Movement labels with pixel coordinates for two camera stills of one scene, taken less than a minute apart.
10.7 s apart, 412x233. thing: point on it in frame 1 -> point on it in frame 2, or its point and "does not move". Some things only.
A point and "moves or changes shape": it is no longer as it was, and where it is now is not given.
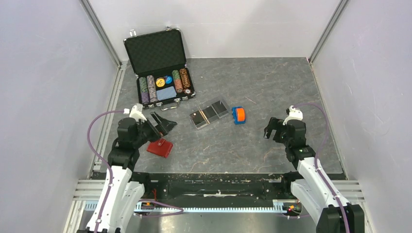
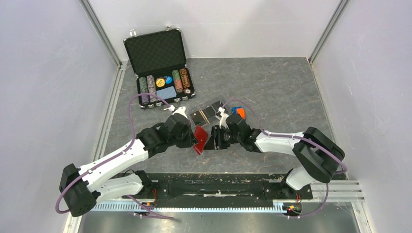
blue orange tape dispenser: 238,114 does not move
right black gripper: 273,124 -> 214,142
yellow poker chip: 160,82 does not move
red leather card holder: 162,147 moves or changes shape
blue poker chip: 169,79 does not move
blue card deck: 168,92 does not move
